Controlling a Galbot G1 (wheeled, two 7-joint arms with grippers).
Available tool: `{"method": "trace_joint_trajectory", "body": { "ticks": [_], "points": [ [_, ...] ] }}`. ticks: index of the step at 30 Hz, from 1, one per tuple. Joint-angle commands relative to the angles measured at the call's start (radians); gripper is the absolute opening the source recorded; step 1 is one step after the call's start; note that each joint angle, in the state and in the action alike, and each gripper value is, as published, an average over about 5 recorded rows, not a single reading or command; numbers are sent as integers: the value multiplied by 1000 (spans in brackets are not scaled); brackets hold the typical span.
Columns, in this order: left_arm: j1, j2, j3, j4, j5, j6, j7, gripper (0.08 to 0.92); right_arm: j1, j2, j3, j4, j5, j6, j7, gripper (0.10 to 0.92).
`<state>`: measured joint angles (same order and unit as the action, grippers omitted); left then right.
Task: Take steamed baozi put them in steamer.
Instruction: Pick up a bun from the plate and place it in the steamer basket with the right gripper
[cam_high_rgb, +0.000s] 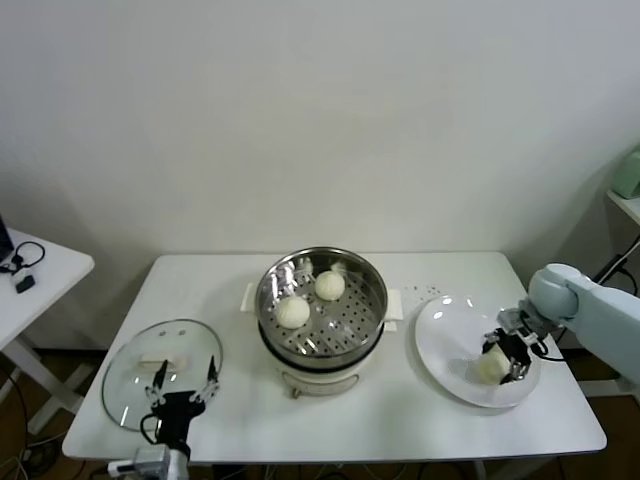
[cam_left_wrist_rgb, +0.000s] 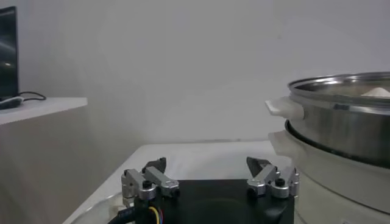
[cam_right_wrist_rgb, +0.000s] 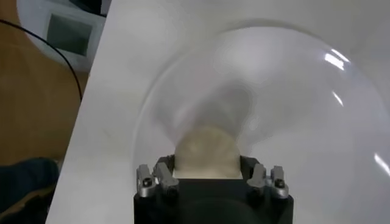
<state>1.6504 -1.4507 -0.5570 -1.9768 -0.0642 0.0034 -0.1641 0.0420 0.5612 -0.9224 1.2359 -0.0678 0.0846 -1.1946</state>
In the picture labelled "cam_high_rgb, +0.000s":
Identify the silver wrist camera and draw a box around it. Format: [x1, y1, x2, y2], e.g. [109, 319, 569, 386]
[107, 447, 169, 479]
[497, 307, 550, 344]

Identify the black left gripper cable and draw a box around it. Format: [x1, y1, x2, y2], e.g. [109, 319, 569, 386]
[139, 412, 164, 445]

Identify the white side table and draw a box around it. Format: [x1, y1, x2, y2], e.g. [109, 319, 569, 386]
[0, 227, 96, 436]

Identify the dark blue object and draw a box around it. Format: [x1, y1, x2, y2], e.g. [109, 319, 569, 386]
[0, 213, 15, 264]

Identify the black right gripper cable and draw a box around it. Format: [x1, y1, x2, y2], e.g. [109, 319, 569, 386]
[529, 339, 567, 362]

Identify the pale green appliance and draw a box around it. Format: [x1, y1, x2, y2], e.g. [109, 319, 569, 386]
[612, 144, 640, 201]

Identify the large white plate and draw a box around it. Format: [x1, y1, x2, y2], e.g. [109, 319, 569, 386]
[413, 293, 543, 409]

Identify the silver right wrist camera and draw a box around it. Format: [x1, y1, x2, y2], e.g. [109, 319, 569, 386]
[497, 307, 550, 344]

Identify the white electric cooker pot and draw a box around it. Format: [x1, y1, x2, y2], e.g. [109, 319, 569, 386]
[241, 282, 405, 401]

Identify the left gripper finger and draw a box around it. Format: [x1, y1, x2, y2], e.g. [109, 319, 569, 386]
[144, 358, 170, 407]
[188, 354, 221, 405]

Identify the stainless steel steamer basket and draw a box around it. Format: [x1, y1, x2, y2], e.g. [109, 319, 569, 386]
[254, 245, 390, 360]

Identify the black cable on side table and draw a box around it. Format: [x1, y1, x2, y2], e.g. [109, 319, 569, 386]
[0, 241, 48, 276]

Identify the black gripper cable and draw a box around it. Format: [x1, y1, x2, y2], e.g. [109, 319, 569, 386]
[139, 412, 164, 445]
[529, 339, 567, 362]

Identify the white steamed baozi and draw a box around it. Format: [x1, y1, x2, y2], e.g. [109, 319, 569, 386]
[477, 347, 514, 386]
[313, 270, 346, 302]
[275, 296, 311, 330]

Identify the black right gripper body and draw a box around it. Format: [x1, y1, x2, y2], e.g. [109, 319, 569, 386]
[492, 329, 533, 370]

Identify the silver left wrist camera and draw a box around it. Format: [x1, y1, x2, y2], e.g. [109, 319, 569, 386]
[107, 447, 169, 479]

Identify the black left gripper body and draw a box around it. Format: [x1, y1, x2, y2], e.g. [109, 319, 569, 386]
[149, 392, 207, 451]

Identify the black power adapter cable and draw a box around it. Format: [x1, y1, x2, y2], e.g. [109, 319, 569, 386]
[592, 252, 637, 290]

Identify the round glass pot lid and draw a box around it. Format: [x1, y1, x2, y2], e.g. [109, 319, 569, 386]
[101, 318, 224, 432]

